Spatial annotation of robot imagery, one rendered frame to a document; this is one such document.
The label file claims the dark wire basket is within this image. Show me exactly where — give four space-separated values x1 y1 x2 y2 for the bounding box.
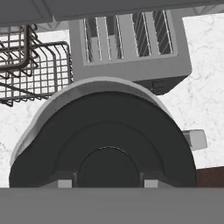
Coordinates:
0 24 74 108

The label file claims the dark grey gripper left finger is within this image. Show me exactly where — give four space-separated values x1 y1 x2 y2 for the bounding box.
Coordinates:
40 171 79 189

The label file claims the pale grey blender jar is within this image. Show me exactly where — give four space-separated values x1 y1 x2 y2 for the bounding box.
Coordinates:
10 76 208 168

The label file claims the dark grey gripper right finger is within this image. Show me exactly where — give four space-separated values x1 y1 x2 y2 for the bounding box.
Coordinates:
139 171 177 189

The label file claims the grey toaster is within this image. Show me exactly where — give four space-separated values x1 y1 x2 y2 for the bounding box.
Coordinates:
67 10 193 96

